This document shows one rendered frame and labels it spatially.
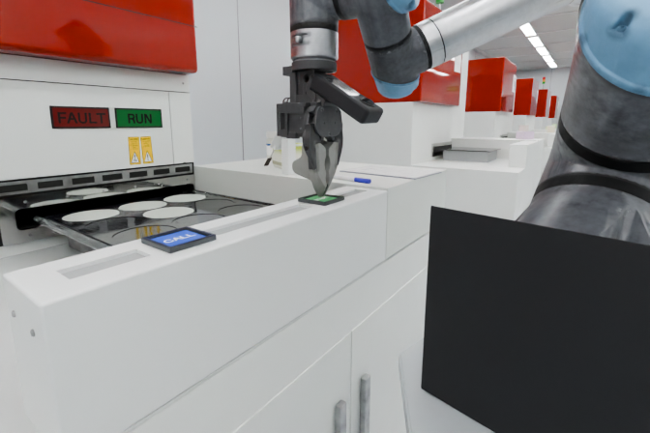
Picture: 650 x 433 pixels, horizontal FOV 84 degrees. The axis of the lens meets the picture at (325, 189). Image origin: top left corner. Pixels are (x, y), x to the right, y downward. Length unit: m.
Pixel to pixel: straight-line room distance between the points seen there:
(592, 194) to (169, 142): 0.95
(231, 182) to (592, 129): 0.81
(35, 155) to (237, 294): 0.64
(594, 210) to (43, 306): 0.44
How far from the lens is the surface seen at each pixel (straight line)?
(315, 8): 0.58
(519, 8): 0.69
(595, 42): 0.35
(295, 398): 0.60
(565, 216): 0.37
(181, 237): 0.43
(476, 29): 0.66
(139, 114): 1.04
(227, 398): 0.49
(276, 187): 0.88
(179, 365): 0.42
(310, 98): 0.59
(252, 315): 0.47
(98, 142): 1.00
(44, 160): 0.97
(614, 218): 0.38
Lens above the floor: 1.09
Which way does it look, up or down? 10 degrees down
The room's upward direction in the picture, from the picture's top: straight up
